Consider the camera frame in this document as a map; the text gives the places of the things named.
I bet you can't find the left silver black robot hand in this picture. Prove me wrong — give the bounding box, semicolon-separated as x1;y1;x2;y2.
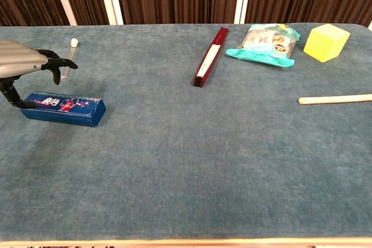
0;40;78;109

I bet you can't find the yellow foam cube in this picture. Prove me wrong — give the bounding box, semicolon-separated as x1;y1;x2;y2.
303;23;351;63

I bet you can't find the teal snack packet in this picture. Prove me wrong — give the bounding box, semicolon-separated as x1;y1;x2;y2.
226;23;301;68

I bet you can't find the dark red long narrow case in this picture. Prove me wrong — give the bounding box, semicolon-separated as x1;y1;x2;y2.
192;27;230;88

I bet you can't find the glass test tube white cap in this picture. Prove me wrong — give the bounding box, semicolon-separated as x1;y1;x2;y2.
60;38;80;82

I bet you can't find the blue printed glasses case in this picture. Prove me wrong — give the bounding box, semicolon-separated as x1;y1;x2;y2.
20;90;107;128

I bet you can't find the teal table cloth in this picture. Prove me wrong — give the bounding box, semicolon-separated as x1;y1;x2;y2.
0;23;372;243

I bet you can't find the light wooden stick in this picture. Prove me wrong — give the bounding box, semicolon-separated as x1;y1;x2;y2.
298;94;372;106

